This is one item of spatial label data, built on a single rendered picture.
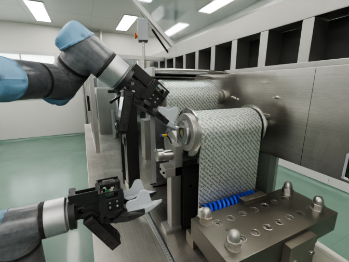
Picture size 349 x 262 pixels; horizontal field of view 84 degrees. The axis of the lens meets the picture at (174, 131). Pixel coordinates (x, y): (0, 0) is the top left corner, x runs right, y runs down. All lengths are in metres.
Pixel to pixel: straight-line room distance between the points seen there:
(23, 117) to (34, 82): 5.77
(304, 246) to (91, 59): 0.67
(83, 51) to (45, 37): 5.66
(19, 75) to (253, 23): 0.75
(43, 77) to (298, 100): 0.68
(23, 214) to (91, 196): 0.12
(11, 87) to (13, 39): 5.82
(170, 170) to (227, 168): 0.18
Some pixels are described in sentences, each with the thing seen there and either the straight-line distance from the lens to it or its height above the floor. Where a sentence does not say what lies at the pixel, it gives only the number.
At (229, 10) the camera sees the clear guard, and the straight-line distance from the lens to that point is 1.00.
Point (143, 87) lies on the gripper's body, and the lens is 0.52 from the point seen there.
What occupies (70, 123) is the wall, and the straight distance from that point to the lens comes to 6.10.
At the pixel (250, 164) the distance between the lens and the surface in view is 0.70.
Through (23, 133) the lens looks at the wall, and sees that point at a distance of 6.29.
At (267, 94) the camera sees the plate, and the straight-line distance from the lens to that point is 0.78.
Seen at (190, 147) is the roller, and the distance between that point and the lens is 0.56.
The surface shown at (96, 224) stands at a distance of 0.52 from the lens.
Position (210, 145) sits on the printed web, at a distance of 0.57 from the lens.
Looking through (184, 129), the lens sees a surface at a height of 1.26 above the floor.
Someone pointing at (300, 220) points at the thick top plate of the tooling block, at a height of 1.03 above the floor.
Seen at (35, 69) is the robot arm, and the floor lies 1.42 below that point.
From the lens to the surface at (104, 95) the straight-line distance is 1.48.
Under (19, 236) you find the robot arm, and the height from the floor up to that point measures 1.11.
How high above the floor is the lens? 1.39
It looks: 13 degrees down
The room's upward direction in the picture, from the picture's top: straight up
